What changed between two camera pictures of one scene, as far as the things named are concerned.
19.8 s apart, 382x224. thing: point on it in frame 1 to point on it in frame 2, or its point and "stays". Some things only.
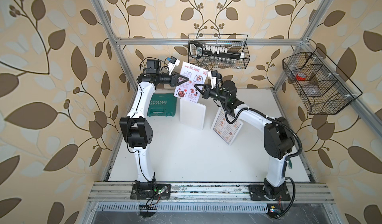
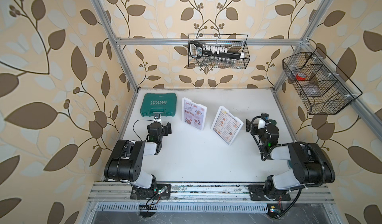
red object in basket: [301, 76] stays
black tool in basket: [198, 50] stays
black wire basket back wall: [234, 42] stays
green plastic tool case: [162, 104] stays
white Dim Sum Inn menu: [227, 131] stays
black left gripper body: [172, 80] to [163, 132]
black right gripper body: [207, 95] to [259, 133]
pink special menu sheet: [187, 90] to [194, 114]
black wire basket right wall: [324, 88] stays
